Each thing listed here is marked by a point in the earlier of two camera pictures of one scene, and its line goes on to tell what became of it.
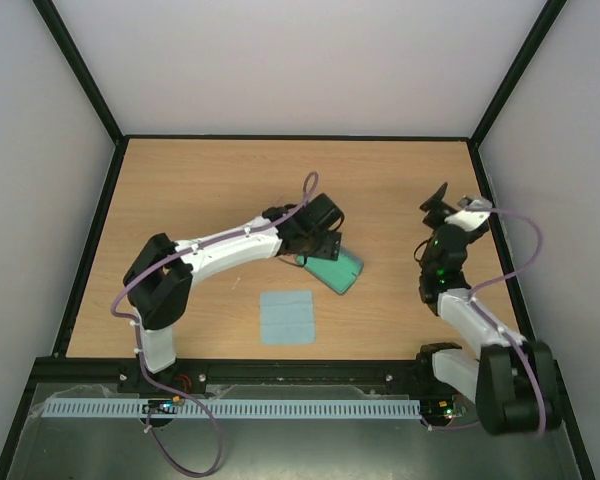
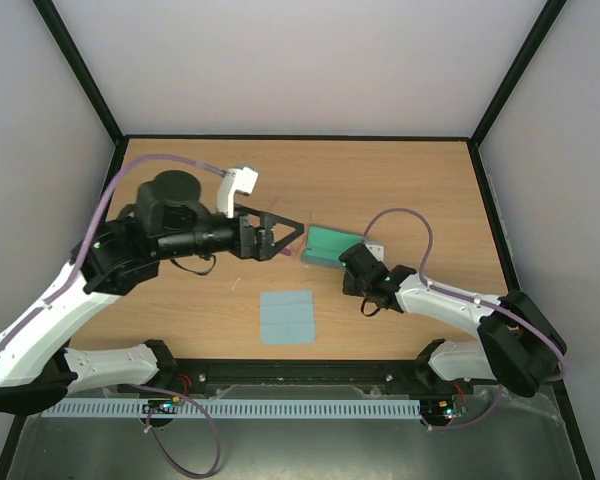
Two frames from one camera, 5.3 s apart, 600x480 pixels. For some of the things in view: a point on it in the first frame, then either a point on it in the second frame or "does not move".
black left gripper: [332, 247] -> [263, 249]
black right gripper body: [434, 207] -> [355, 257]
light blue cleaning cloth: [287, 317] does not move
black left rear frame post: [81, 70] does not move
